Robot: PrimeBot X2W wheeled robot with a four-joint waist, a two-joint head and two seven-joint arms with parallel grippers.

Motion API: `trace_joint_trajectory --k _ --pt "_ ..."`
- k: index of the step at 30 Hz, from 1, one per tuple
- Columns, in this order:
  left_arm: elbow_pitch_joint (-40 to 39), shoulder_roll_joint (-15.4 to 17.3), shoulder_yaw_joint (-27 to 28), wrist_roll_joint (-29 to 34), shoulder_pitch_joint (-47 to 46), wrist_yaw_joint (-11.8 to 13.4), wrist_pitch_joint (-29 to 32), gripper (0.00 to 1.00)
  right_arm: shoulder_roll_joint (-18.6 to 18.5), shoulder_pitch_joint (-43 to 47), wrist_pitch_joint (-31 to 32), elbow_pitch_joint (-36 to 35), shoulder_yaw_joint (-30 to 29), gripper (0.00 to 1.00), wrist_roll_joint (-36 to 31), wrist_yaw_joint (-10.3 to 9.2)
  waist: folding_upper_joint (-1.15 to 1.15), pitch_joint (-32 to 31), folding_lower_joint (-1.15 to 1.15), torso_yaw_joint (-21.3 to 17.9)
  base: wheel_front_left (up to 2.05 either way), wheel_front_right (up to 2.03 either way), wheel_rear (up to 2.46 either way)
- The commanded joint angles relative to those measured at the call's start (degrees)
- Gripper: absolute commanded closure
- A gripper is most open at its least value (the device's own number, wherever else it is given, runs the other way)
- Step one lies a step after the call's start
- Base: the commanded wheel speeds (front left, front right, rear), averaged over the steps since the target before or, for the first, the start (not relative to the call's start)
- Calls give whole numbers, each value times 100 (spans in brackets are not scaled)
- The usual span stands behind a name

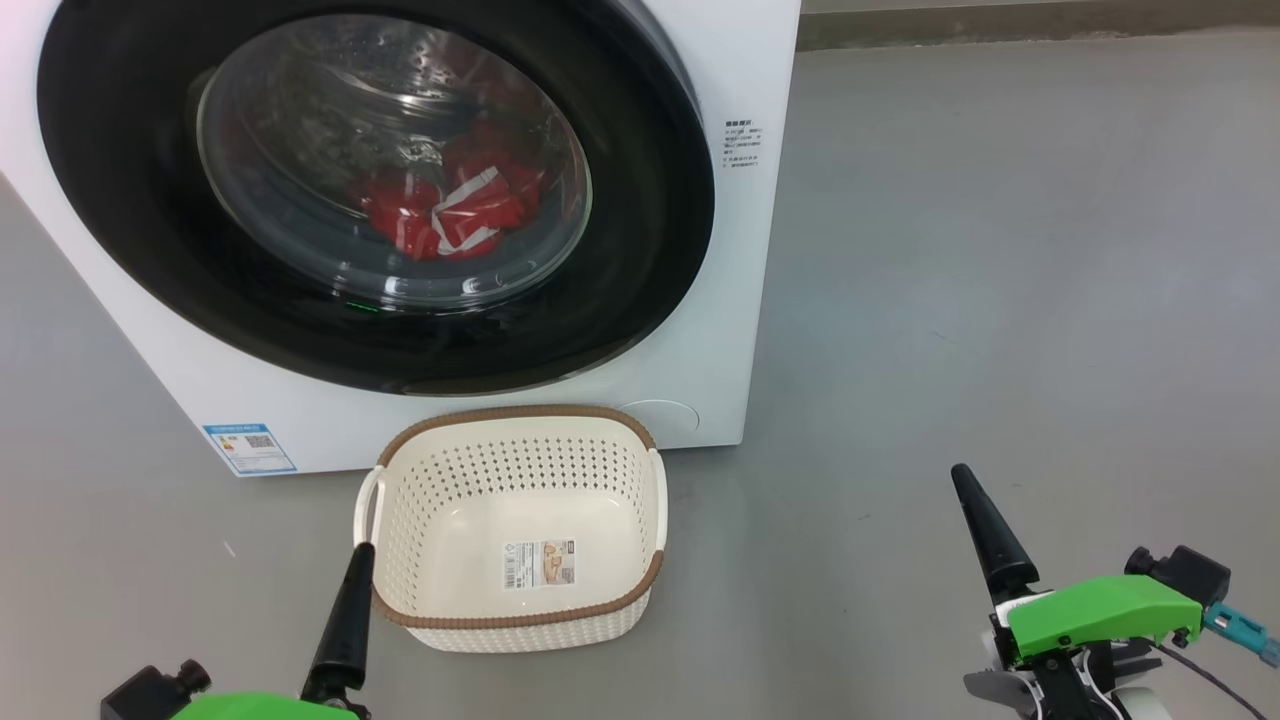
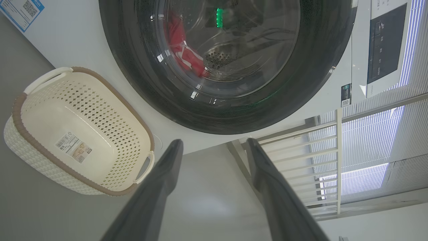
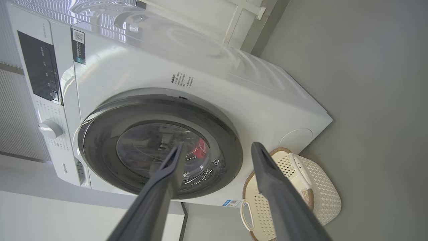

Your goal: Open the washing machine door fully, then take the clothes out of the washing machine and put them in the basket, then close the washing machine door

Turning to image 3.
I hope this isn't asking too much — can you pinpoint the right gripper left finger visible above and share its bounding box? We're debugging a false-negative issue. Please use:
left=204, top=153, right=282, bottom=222
left=106, top=142, right=188, bottom=241

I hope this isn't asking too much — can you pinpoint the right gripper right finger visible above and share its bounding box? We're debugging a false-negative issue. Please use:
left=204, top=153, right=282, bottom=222
left=251, top=142, right=333, bottom=241

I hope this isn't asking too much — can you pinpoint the red and white garment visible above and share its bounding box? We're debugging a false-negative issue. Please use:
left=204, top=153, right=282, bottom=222
left=192, top=138, right=208, bottom=160

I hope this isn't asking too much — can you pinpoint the washing machine glass door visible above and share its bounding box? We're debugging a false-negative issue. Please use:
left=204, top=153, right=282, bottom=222
left=78, top=95, right=243, bottom=200

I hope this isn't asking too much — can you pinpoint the printed product label sticker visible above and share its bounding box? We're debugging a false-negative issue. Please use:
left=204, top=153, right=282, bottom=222
left=300, top=188, right=315, bottom=210

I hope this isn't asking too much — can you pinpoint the cream perforated laundry basket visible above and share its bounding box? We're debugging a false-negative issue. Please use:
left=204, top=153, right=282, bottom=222
left=240, top=147, right=342, bottom=241

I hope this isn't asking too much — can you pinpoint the white front-load washing machine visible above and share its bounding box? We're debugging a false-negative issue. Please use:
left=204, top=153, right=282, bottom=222
left=7, top=0, right=333, bottom=208

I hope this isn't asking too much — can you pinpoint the white washing machine control knob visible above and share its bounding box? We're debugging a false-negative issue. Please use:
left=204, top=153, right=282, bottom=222
left=38, top=119, right=64, bottom=139

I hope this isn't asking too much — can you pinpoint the dark washing machine display panel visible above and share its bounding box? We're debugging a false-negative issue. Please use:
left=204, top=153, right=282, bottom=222
left=17, top=31, right=63, bottom=105

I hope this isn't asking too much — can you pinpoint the round white filter cover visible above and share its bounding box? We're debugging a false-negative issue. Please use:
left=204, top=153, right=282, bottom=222
left=279, top=128, right=313, bottom=155

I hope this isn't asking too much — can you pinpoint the QR code sticker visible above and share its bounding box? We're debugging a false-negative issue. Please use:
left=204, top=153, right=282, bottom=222
left=71, top=29, right=86, bottom=65

